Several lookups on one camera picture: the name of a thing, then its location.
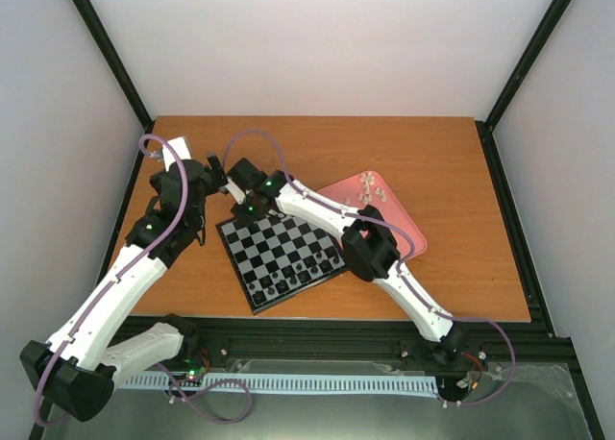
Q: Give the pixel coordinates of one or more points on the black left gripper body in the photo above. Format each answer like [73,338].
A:
[211,184]

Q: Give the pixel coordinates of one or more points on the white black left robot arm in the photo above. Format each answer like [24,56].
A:
[77,368]

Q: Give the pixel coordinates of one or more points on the right black corner post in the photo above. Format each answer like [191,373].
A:
[537,42]

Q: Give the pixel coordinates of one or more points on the pink plastic tray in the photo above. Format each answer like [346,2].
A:
[392,210]

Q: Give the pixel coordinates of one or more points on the black grey chess board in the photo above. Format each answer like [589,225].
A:
[274,249]

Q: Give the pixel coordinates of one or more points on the left black corner post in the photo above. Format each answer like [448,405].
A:
[100,36]

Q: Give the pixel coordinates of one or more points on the white slotted cable duct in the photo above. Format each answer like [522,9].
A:
[292,384]

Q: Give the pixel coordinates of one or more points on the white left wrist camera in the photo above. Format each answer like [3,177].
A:
[168,154]

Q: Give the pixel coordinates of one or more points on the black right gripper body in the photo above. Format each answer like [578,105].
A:
[251,216]

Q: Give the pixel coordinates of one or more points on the black corner post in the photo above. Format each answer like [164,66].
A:
[537,42]
[100,36]

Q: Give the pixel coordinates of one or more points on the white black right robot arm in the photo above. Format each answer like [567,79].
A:
[369,248]

